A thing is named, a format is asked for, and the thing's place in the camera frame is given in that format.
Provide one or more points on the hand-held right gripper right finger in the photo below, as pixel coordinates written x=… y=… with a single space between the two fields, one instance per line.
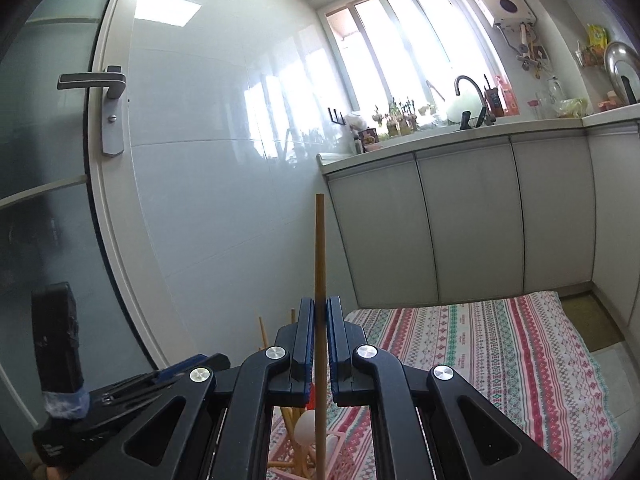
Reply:
x=336 y=350

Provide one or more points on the patterned tablecloth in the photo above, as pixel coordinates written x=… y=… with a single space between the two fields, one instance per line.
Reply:
x=475 y=360

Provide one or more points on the red detergent bottle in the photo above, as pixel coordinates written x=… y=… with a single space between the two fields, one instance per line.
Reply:
x=510 y=100

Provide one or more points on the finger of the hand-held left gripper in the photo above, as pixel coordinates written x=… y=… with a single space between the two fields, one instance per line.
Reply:
x=185 y=364
x=221 y=361

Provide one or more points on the red spoon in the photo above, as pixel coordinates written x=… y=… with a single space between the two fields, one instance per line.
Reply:
x=310 y=395

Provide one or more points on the white kitchen cabinets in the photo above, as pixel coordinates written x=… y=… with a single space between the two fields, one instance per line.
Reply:
x=470 y=220

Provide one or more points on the steel wok lid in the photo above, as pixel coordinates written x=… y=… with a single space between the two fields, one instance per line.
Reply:
x=622 y=67

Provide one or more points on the black knife block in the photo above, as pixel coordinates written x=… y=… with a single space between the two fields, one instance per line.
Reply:
x=492 y=102

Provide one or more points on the pile of wooden chopsticks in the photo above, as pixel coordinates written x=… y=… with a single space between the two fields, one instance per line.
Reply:
x=261 y=335

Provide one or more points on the pink cup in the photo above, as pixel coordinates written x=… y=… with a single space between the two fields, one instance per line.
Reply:
x=372 y=146

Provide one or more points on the clear plastic bottle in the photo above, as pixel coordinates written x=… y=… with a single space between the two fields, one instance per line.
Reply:
x=555 y=90

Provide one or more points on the frosted glass door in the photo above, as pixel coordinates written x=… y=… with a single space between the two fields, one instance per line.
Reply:
x=50 y=200

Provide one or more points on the brown floor mat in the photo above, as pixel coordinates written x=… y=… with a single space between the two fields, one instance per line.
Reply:
x=590 y=320

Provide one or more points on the single bamboo chopstick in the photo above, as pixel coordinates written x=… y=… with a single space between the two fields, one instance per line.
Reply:
x=320 y=250

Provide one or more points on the white water heater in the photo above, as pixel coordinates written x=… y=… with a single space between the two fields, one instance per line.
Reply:
x=507 y=10

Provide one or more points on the curved metal faucet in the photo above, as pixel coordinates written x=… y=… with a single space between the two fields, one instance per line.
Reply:
x=484 y=105

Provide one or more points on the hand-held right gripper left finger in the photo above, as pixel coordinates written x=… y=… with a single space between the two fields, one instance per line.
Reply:
x=304 y=350

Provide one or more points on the white soup spoon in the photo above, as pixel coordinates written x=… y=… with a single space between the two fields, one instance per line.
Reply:
x=305 y=430

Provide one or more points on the yellow snack bag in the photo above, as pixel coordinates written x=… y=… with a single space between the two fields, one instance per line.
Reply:
x=597 y=37

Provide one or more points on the kitchen window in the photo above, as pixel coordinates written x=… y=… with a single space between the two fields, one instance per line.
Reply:
x=400 y=45

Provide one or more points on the pink utensil holder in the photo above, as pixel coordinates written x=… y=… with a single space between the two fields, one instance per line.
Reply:
x=350 y=455

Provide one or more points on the windowsill ornaments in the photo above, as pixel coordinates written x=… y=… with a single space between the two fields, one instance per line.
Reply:
x=400 y=120

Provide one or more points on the bag of green vegetables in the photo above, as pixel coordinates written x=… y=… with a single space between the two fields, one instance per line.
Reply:
x=572 y=107

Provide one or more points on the black wall hook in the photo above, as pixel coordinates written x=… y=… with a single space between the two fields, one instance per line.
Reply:
x=336 y=116

